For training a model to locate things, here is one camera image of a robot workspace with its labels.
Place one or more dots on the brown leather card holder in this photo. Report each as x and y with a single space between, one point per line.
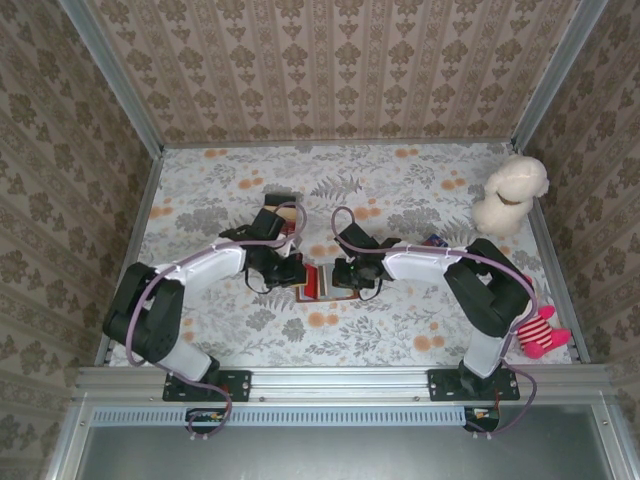
327 298

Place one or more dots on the tan credit card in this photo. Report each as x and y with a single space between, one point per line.
277 209

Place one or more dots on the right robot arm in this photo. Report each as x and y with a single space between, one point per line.
490 295

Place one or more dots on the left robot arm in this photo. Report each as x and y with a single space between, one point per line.
155 320

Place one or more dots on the small card storage box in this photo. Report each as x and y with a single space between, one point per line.
272 200

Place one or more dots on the floral patterned table cover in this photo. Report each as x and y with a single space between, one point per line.
350 335

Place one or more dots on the small blue cardboard box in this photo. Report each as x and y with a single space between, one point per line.
435 240

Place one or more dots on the small black electronics module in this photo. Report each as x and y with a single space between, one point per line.
482 417
205 416

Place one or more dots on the white plush dog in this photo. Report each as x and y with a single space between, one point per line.
510 195

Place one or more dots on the grey metal sheet panel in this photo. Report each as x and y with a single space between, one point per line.
340 455

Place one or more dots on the pink striped plush toy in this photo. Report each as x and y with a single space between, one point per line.
542 335

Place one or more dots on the long aluminium mounting rail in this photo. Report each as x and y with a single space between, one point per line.
340 382

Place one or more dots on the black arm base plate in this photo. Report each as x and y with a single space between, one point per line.
442 387
235 387

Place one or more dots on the aluminium table edge rail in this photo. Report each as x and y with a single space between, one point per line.
560 270
340 144
131 250

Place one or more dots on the aluminium frame post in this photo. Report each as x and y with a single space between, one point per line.
560 75
110 75

